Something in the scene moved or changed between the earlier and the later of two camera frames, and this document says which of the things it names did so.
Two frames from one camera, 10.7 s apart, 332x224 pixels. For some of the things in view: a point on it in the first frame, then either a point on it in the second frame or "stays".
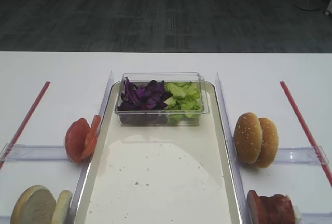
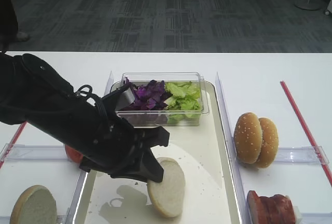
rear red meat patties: (277, 209) stays
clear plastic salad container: (162, 99) stays
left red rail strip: (25, 123) stays
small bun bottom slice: (62, 208) to (167, 196)
